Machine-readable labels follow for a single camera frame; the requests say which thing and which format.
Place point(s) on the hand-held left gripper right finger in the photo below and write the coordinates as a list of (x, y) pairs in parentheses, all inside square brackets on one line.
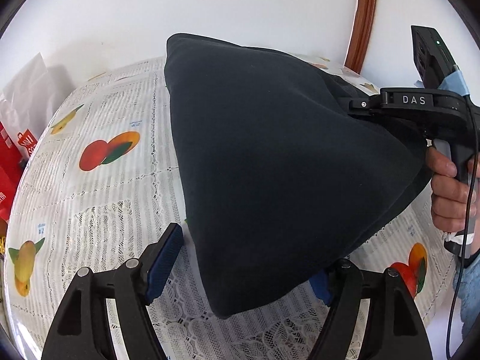
[(320, 287)]

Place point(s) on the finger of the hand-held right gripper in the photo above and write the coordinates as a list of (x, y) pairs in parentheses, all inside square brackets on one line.
[(365, 114), (362, 104)]

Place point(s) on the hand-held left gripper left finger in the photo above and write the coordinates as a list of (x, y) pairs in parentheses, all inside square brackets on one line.
[(165, 258)]

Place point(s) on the black sweatshirt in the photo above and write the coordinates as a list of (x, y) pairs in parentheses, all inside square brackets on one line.
[(262, 157)]

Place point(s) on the person's right hand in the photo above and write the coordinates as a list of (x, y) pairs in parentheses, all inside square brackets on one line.
[(446, 198)]

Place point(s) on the white fruit print tablecloth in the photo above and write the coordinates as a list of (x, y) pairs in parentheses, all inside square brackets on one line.
[(112, 202)]

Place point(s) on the person's blue clothing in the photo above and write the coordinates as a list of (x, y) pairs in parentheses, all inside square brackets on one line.
[(468, 292)]

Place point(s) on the red shopping bag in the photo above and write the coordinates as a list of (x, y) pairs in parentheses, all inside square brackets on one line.
[(11, 180)]

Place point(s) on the white plastic bag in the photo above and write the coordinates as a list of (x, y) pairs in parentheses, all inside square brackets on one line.
[(26, 86)]

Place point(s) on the brown wooden door frame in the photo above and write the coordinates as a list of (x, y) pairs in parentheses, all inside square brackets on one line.
[(362, 26)]

